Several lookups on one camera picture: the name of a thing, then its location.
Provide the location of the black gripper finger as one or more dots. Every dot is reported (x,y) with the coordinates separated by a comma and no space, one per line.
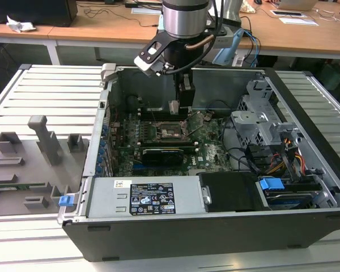
(176,88)
(187,96)

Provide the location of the silver square CPU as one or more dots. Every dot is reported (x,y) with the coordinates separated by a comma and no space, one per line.
(174,107)

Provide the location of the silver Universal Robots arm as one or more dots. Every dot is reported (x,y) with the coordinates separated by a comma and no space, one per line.
(184,20)

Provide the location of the black RAM slot bank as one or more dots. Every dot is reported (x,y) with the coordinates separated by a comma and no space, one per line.
(170,143)
(156,115)

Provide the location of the CPU socket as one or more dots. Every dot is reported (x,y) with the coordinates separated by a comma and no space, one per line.
(170,132)

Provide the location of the round coin battery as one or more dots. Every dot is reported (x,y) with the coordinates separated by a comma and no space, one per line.
(208,116)

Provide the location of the pale blue teach pendant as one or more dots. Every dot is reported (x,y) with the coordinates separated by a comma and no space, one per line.
(229,52)

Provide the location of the green motherboard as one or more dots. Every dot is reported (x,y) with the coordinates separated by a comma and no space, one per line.
(212,153)

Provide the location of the black graphics card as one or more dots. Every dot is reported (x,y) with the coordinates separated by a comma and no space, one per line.
(163,157)

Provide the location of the silver metal disk cage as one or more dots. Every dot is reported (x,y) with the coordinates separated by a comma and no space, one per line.
(252,122)

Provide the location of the wooden desk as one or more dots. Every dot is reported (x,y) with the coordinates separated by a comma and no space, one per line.
(102,31)

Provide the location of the blue disk carrier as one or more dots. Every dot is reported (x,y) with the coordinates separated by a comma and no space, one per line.
(271,188)

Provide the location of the white paper sheet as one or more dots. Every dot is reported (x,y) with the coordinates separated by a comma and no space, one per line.
(299,21)

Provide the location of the silver laptop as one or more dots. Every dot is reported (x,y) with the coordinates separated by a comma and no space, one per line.
(296,4)

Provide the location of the grey power supply unit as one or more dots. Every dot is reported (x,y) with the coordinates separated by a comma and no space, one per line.
(107,198)

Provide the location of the open black PC case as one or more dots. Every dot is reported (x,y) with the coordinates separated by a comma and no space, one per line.
(187,238)

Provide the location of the black computer box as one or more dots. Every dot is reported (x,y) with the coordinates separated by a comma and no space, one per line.
(31,11)

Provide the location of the blue case latch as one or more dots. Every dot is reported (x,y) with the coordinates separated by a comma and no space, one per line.
(65,201)

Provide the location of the crumpled white paper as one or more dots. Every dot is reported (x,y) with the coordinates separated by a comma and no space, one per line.
(20,25)

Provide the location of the grey parts rack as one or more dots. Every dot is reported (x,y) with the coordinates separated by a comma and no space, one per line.
(25,170)

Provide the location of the green RAM stick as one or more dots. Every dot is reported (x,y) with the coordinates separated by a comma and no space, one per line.
(17,186)

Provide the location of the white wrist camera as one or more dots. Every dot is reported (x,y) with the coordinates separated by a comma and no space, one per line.
(147,61)

